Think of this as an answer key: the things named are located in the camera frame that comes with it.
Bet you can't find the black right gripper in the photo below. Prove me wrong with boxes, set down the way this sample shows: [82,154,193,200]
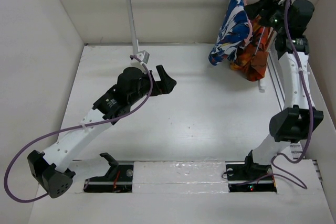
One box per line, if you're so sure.
[244,0,293,34]

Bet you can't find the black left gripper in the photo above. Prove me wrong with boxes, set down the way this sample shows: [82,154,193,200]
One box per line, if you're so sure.
[129,66,176,105]

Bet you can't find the pink plastic hanger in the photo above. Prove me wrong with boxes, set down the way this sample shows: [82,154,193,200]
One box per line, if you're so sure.
[240,0,254,44]

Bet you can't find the blue white red patterned trousers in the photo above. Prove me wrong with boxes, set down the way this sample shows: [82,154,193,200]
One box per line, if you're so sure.
[208,0,252,66]

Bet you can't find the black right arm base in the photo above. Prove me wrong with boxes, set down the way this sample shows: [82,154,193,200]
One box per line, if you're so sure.
[222,162,277,193]

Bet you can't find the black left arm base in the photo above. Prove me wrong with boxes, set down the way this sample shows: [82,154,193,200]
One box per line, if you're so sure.
[83,162,134,194]

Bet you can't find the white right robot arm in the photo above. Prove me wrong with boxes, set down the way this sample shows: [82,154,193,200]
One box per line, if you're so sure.
[242,0,324,179]

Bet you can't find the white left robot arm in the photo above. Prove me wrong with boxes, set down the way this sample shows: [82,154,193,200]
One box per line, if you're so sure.
[27,65,177,198]

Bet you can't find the orange camouflage garment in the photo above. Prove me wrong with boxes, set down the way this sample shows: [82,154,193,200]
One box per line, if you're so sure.
[230,16,271,82]

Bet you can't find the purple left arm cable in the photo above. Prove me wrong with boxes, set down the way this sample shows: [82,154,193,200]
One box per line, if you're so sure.
[4,55,154,204]

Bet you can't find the light blue wire hanger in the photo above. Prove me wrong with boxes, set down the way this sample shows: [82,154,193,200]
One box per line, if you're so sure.
[255,27,266,54]

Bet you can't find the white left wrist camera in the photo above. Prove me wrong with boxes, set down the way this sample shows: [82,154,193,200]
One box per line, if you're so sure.
[130,50,150,66]

